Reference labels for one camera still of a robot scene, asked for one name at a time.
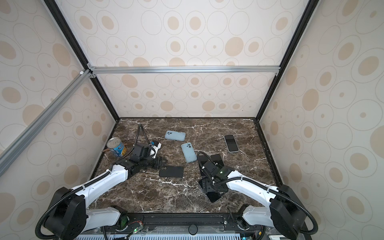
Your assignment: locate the black phone case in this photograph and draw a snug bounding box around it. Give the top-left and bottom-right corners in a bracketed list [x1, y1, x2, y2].
[159, 166, 184, 178]

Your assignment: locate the black phone front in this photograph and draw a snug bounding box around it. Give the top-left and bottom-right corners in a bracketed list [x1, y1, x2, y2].
[206, 192, 223, 203]

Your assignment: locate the light blue case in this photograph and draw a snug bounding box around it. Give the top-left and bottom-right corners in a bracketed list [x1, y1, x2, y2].
[165, 131, 186, 142]
[224, 134, 240, 154]
[181, 143, 198, 163]

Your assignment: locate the black phone purple edge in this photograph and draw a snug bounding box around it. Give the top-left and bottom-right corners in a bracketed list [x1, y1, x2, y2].
[224, 135, 239, 152]

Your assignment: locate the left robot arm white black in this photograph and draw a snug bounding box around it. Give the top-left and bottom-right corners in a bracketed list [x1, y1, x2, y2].
[35, 141, 163, 240]

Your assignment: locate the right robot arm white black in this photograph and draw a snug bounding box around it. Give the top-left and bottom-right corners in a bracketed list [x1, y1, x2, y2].
[197, 152, 319, 240]

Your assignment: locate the blue tin can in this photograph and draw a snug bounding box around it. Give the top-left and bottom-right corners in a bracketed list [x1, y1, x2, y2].
[107, 138, 127, 158]

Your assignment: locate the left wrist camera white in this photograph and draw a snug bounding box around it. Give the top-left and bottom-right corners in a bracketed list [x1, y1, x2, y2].
[149, 141, 162, 159]

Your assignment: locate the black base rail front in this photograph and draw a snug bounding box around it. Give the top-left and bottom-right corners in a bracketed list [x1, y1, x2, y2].
[86, 212, 313, 240]

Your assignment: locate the horizontal aluminium rail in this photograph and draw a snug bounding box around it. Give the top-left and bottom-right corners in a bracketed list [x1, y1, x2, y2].
[91, 66, 280, 74]

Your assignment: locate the left diagonal aluminium rail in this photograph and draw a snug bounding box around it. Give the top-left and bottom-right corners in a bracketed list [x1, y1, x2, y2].
[1, 69, 91, 175]

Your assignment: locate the left black frame post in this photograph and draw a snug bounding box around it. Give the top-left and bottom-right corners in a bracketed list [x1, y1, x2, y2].
[43, 0, 120, 123]

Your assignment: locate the black frame post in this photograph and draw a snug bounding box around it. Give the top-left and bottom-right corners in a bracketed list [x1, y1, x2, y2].
[256, 0, 320, 123]
[43, 0, 120, 123]

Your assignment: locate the right black frame post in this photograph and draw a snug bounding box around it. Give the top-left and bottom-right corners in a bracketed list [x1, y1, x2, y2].
[256, 0, 320, 123]

